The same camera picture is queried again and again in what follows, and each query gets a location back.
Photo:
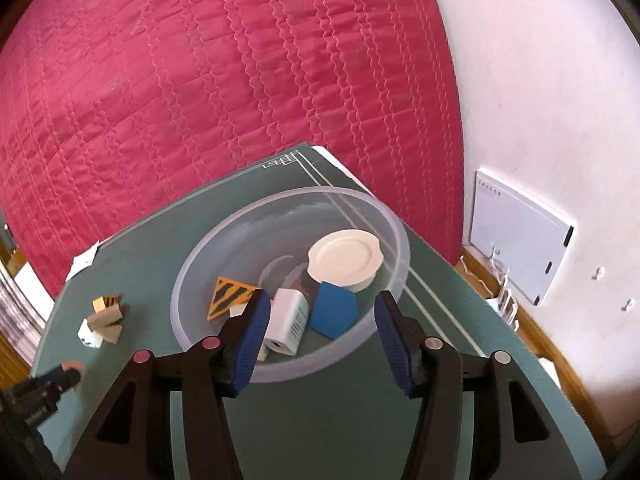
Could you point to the yellow black-striped block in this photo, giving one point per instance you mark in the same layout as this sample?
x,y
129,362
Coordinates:
x,y
102,303

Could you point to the clear plastic bowl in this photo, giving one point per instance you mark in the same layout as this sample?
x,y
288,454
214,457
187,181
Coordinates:
x,y
300,220

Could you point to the orange black-striped wedge block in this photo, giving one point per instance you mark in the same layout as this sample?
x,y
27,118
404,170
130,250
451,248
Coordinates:
x,y
227,297

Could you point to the red quilted blanket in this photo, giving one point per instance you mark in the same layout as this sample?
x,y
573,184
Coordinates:
x,y
225,85

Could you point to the patterned curtain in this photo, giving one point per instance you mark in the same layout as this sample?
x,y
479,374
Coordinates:
x,y
20,305

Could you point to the wooden baseboard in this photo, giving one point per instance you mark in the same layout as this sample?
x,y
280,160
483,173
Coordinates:
x,y
560,360

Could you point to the white paper sheet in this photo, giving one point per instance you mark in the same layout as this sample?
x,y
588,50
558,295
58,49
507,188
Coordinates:
x,y
85,260

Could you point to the white black-striped triangle block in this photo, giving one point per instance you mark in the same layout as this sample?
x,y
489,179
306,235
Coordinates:
x,y
89,337

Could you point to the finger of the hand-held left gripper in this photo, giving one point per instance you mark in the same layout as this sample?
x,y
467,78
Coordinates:
x,y
52,376

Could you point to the blue wedge block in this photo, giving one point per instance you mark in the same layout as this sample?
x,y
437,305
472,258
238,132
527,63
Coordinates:
x,y
332,310

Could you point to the white charger box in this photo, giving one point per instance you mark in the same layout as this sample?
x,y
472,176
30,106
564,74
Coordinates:
x,y
287,315

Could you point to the long plain wooden block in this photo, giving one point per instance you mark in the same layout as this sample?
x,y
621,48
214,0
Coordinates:
x,y
105,317

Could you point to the wall screw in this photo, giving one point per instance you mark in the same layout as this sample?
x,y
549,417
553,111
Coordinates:
x,y
627,305
597,272

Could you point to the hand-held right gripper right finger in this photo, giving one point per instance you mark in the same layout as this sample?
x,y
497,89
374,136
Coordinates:
x,y
397,345

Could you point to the white plate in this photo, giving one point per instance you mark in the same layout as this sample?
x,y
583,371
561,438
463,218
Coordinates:
x,y
345,255

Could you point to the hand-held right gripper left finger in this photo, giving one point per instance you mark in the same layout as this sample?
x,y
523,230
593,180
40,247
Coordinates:
x,y
250,345

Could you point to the white wall box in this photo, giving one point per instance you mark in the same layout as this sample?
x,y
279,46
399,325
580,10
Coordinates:
x,y
520,240

